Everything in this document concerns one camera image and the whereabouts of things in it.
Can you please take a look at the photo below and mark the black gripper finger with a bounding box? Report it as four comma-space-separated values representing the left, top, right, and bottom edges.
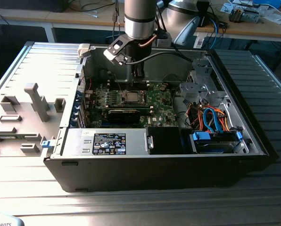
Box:
131, 64, 145, 83

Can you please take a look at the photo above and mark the silver CPU plate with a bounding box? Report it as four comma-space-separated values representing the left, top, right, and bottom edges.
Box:
126, 91, 141, 101

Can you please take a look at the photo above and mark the metal socket cover frame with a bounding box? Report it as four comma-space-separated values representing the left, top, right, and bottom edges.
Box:
121, 90, 148, 106

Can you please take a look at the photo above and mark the CPU socket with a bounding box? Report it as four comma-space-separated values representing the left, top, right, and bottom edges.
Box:
120, 89, 148, 106

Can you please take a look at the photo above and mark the black copper CPU cooler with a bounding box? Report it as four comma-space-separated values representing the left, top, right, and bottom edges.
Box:
229, 6, 245, 24

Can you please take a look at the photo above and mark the green motherboard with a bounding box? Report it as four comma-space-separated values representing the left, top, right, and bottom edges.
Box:
83, 81, 180, 129

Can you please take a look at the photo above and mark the black graphics card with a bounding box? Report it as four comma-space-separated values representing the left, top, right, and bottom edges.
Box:
107, 108, 141, 125

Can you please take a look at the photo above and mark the beige plastic case latch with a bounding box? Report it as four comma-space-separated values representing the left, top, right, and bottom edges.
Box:
78, 43, 92, 58

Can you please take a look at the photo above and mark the silver rear port block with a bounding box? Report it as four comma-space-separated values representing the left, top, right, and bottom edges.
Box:
83, 90, 94, 105

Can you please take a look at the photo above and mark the silver metal drive cage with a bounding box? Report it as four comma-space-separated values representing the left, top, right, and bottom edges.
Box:
179, 58, 229, 105

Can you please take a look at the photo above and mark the black desktop box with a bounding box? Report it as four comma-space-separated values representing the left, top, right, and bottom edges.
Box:
196, 0, 211, 28

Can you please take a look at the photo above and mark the hard disk in blue carrier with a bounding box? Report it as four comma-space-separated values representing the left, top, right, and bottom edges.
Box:
189, 131, 244, 155

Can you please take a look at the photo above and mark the silver power supply unit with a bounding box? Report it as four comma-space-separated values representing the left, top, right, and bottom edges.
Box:
60, 128, 149, 157

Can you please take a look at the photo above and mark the black open PC case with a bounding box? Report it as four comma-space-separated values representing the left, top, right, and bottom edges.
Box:
43, 43, 279, 193

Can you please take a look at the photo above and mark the wooden desk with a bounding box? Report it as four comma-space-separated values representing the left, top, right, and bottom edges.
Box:
192, 0, 281, 43
0, 0, 126, 43

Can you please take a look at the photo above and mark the black flat device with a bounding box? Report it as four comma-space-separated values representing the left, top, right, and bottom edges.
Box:
0, 0, 67, 13

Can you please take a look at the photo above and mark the grey parts rack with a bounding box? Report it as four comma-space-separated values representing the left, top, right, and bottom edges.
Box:
0, 82, 69, 158

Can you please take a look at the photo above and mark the grey metal device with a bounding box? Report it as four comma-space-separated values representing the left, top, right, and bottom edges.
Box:
243, 9, 261, 24

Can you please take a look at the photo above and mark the blue plastic box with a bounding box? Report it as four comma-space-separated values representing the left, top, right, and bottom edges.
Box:
252, 0, 281, 8

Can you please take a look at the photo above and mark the black faced wrist camera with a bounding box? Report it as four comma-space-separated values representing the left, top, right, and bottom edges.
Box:
103, 39, 129, 65

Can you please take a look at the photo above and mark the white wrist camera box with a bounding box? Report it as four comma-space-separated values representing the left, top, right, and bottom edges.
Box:
156, 32, 172, 48

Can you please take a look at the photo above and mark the orange power wire bundle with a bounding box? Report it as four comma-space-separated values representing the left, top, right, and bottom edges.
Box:
189, 105, 231, 132

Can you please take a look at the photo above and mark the blue flat data wire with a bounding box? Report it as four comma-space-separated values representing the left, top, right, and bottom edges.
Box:
202, 105, 224, 135

